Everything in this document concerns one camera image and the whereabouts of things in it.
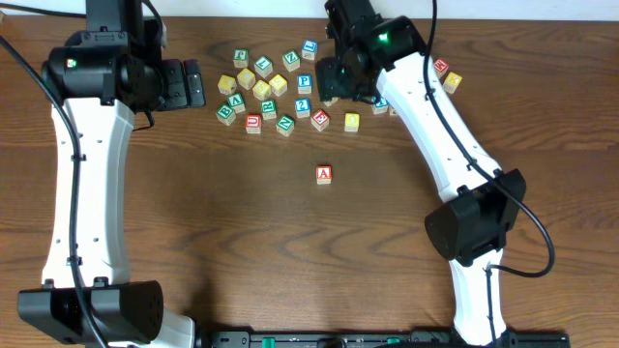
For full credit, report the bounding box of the blue 2 block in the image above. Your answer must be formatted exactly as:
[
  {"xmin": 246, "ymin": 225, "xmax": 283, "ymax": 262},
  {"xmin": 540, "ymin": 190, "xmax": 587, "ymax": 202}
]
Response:
[{"xmin": 294, "ymin": 98, "xmax": 311, "ymax": 118}]

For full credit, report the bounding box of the red A block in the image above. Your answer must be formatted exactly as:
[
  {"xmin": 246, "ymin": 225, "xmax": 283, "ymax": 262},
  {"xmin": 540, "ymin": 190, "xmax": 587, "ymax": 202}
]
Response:
[{"xmin": 316, "ymin": 165, "xmax": 333, "ymax": 185}]

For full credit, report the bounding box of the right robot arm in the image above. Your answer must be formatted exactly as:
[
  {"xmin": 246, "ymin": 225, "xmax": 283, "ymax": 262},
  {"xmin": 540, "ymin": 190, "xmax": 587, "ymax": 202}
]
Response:
[{"xmin": 315, "ymin": 0, "xmax": 526, "ymax": 346}]

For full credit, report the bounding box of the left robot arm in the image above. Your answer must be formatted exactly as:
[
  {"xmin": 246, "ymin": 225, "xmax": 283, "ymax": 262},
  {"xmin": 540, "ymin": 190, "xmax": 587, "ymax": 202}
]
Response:
[{"xmin": 17, "ymin": 0, "xmax": 207, "ymax": 347}]

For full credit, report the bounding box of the yellow O block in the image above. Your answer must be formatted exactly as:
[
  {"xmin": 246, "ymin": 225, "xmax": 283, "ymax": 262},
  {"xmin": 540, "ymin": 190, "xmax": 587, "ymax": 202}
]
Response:
[{"xmin": 323, "ymin": 97, "xmax": 339, "ymax": 107}]

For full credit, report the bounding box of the yellow K block left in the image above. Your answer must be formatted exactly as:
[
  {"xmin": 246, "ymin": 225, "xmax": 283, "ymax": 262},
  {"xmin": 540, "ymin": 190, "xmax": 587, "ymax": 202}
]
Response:
[{"xmin": 218, "ymin": 74, "xmax": 237, "ymax": 96}]

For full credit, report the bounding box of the yellow k block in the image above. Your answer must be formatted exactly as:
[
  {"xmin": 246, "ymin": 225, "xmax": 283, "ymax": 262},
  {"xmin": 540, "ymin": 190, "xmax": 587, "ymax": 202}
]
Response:
[
  {"xmin": 218, "ymin": 74, "xmax": 237, "ymax": 96},
  {"xmin": 443, "ymin": 72, "xmax": 462, "ymax": 94}
]

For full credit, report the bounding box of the blue P block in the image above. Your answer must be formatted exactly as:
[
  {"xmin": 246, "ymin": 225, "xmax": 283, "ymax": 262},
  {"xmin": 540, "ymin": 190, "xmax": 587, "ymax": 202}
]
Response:
[{"xmin": 297, "ymin": 74, "xmax": 312, "ymax": 95}]

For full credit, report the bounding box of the yellow block lower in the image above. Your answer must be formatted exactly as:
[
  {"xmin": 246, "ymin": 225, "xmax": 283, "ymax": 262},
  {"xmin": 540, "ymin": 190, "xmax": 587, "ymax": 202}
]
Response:
[{"xmin": 344, "ymin": 113, "xmax": 360, "ymax": 132}]

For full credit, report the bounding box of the blue L block top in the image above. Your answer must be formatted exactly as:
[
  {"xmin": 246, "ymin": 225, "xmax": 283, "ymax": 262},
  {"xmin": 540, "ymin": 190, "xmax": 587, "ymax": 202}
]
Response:
[{"xmin": 302, "ymin": 40, "xmax": 318, "ymax": 61}]

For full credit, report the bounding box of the blue T block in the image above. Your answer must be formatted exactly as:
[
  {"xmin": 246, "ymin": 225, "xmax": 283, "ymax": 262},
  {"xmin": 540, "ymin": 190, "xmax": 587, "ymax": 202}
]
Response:
[{"xmin": 371, "ymin": 98, "xmax": 389, "ymax": 115}]

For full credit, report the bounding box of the red E block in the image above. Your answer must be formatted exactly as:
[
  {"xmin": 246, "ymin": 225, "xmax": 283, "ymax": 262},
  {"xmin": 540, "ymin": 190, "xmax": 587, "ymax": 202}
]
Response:
[{"xmin": 310, "ymin": 109, "xmax": 331, "ymax": 131}]

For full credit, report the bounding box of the green B block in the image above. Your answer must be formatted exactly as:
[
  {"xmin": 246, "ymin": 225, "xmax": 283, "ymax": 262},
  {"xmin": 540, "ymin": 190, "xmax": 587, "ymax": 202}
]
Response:
[{"xmin": 216, "ymin": 103, "xmax": 236, "ymax": 126}]

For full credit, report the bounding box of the green A block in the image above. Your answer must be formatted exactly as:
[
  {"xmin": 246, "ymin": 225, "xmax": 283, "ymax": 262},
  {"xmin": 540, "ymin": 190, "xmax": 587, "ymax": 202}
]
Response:
[{"xmin": 227, "ymin": 93, "xmax": 246, "ymax": 113}]

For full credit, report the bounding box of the green Z block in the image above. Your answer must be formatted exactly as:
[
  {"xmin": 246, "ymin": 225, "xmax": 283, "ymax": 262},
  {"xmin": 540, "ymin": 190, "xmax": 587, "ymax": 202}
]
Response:
[{"xmin": 282, "ymin": 50, "xmax": 301, "ymax": 72}]

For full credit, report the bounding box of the yellow C block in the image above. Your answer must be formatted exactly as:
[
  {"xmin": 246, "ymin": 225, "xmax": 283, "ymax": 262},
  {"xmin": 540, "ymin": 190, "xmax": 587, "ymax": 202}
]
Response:
[{"xmin": 237, "ymin": 68, "xmax": 256, "ymax": 90}]

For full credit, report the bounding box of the yellow block plain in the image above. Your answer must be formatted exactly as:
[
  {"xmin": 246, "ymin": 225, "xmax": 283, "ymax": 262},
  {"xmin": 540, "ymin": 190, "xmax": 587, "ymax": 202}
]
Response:
[{"xmin": 269, "ymin": 74, "xmax": 288, "ymax": 97}]

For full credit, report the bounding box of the green N block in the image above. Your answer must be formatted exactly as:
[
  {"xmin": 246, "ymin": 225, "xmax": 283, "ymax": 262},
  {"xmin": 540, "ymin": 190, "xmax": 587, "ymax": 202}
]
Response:
[{"xmin": 276, "ymin": 115, "xmax": 295, "ymax": 136}]

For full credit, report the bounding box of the yellow S block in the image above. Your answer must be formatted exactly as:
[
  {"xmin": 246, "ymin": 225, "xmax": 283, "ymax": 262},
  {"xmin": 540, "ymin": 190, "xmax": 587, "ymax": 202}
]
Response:
[{"xmin": 251, "ymin": 80, "xmax": 272, "ymax": 102}]

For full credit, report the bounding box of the red U block left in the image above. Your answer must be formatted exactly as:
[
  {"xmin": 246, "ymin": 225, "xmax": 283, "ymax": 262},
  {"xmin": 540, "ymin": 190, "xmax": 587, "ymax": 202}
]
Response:
[{"xmin": 246, "ymin": 114, "xmax": 262, "ymax": 134}]

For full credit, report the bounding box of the green 7 block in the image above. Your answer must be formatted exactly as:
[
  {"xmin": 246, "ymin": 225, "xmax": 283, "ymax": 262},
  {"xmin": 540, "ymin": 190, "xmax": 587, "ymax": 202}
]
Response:
[{"xmin": 254, "ymin": 55, "xmax": 273, "ymax": 78}]

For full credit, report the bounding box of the green R block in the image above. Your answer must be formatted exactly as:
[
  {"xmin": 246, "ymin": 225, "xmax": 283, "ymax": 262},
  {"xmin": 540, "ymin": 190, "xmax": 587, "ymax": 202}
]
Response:
[{"xmin": 261, "ymin": 100, "xmax": 277, "ymax": 120}]

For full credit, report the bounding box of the red K block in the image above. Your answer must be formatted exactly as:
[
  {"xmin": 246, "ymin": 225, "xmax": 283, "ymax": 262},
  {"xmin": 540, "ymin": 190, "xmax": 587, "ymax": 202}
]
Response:
[{"xmin": 433, "ymin": 58, "xmax": 449, "ymax": 78}]

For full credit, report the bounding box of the yellow K block right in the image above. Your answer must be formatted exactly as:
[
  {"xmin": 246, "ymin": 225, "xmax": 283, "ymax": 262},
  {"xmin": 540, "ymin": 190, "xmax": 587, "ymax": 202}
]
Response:
[{"xmin": 443, "ymin": 72, "xmax": 462, "ymax": 94}]

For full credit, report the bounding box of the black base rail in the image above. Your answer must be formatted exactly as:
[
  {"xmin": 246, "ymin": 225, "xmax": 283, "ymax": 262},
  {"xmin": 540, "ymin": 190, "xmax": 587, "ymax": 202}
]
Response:
[{"xmin": 203, "ymin": 331, "xmax": 571, "ymax": 348}]

